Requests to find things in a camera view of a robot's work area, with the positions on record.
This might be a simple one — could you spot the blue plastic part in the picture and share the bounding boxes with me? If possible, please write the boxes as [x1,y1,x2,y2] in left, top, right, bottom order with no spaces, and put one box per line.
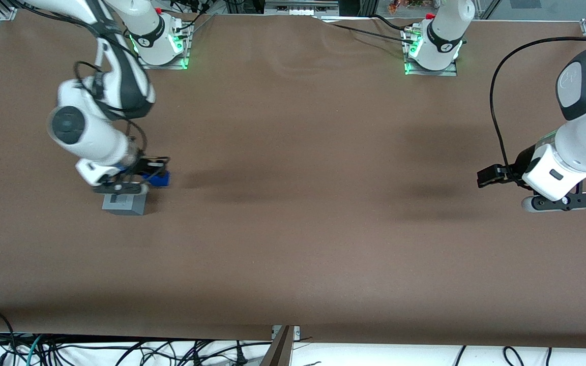
[143,170,171,188]

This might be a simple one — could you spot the gray square base block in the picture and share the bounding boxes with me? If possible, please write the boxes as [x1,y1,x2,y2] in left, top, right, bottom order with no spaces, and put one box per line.
[102,192,148,216]

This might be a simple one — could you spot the brown table cover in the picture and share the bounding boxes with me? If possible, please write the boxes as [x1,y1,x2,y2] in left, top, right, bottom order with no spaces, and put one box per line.
[0,9,586,350]

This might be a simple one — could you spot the white power strip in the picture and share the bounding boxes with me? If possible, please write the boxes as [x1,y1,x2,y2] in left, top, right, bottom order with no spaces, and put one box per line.
[264,2,340,17]

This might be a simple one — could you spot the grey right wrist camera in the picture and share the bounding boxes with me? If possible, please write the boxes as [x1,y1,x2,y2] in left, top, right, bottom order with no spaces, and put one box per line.
[93,181,150,196]

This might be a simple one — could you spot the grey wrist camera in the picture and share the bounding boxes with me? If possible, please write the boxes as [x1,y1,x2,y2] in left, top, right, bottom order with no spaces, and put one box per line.
[521,192,586,213]
[93,181,150,196]

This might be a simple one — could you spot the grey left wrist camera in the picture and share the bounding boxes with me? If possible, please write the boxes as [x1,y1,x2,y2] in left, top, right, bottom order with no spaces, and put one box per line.
[521,192,586,213]

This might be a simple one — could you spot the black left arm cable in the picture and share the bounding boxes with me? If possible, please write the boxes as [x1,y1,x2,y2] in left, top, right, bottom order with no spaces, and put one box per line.
[490,36,586,176]

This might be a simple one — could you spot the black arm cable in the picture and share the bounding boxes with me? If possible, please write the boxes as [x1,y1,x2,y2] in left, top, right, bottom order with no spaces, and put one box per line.
[73,20,147,153]
[490,36,586,176]

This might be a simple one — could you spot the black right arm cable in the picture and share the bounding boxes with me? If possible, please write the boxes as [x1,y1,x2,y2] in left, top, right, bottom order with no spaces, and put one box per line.
[73,20,147,153]

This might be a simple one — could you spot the black tangled floor cables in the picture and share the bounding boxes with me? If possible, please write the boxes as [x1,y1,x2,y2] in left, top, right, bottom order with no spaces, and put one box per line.
[39,338,273,366]

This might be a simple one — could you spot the teal floor cable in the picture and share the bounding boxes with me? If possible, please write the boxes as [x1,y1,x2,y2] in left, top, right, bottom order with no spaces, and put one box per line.
[22,334,45,366]

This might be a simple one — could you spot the black cable across cover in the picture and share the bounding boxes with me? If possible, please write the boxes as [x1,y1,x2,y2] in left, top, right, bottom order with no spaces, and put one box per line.
[318,14,421,46]

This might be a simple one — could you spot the metal table edge bracket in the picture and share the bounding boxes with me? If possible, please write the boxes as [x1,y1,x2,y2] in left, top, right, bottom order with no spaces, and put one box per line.
[260,325,302,366]

